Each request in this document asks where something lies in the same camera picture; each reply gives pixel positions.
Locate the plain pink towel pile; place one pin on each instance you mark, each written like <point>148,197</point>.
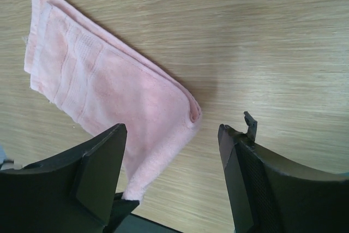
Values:
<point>99,81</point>

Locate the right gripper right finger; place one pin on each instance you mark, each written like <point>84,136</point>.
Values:
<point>271,193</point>

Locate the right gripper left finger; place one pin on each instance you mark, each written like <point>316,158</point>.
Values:
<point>73,191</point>

